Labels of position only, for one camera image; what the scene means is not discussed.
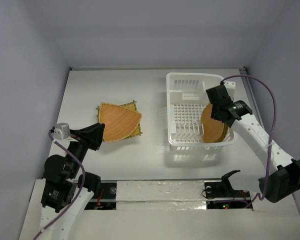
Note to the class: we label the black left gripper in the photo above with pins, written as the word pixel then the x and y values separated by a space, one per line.
pixel 93 133

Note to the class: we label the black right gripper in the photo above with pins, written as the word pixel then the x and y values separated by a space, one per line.
pixel 220 114

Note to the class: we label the rounded woven bamboo tray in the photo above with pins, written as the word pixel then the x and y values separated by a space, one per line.
pixel 117 120

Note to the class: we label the rounded square woven basket plate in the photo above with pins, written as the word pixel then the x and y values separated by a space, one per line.
pixel 212 128

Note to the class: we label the square woven bamboo tray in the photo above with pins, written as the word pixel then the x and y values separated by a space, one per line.
pixel 135 107

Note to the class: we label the round woven bamboo plate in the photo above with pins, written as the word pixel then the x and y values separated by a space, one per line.
pixel 223 133

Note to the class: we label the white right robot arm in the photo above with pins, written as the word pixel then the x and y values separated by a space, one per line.
pixel 253 163

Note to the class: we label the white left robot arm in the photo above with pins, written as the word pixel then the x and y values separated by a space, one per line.
pixel 68 187

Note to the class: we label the white plastic dish rack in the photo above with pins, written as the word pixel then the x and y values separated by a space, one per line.
pixel 186 99

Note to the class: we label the white foam front panel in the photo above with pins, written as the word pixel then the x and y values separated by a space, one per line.
pixel 176 210

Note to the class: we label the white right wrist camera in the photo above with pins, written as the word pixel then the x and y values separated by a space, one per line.
pixel 230 87

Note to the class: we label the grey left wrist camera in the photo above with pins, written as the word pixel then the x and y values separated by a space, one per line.
pixel 61 131

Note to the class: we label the aluminium side rail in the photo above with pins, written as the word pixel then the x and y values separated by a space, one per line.
pixel 250 81

